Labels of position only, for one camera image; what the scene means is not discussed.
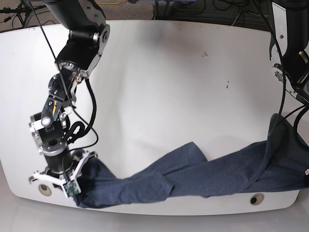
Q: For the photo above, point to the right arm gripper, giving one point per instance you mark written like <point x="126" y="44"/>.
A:
<point x="64" y="168"/>

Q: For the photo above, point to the dark blue printed T-shirt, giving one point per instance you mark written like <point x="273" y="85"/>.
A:
<point x="274" y="165"/>

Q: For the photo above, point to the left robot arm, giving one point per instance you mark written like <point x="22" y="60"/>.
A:
<point x="288" y="24"/>

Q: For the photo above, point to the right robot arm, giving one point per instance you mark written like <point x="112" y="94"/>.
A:
<point x="51" y="128"/>

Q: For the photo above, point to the black tripod stand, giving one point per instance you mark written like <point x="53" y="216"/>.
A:
<point x="22" y="12"/>

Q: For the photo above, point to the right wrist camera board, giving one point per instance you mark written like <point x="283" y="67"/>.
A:
<point x="72" y="189"/>

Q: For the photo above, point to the left table cable grommet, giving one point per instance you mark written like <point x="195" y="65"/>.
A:
<point x="44" y="190"/>

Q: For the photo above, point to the table cable grommet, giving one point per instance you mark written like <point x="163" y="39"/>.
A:
<point x="257" y="199"/>
<point x="44" y="190"/>

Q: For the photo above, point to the right table cable grommet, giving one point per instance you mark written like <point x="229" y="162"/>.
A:
<point x="257" y="199"/>

